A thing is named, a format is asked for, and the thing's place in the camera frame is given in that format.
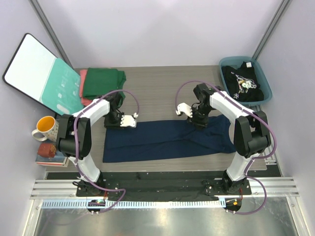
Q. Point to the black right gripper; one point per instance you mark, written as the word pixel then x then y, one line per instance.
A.
pixel 199 123

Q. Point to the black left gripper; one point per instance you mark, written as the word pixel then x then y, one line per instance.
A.
pixel 108 125

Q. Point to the navy blue t shirt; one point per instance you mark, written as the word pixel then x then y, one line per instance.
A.
pixel 167 139

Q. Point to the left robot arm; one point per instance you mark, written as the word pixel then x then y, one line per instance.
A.
pixel 74 139

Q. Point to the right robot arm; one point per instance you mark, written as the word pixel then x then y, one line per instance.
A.
pixel 251 136

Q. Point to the stack of books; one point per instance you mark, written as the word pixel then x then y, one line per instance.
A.
pixel 59 160

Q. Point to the folded green t shirt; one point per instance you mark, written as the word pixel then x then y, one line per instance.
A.
pixel 100 81

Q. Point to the black printed t shirt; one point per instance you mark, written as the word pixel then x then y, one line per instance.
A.
pixel 242 83

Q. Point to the teal plastic bin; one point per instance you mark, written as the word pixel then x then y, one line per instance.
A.
pixel 236 62

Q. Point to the yellow inside floral mug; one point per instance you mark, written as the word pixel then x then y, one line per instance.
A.
pixel 46 129

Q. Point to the red small box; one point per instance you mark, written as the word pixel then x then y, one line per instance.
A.
pixel 47 150

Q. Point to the white and teal board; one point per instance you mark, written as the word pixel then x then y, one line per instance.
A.
pixel 36 72

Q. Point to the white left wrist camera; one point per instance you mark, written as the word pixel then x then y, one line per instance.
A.
pixel 129 120

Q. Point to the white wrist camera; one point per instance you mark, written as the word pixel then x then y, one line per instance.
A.
pixel 129 120
pixel 184 109

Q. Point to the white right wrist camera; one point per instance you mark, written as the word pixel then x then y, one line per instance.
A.
pixel 184 109

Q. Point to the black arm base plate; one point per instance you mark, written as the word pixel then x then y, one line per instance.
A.
pixel 162 184

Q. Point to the aluminium front rail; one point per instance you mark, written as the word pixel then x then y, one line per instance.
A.
pixel 62 194

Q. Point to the left aluminium frame post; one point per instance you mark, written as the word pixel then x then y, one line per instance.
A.
pixel 50 31

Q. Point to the aluminium frame post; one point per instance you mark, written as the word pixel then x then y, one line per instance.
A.
pixel 50 31
pixel 282 8

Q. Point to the right aluminium frame post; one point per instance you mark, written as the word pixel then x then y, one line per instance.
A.
pixel 282 8

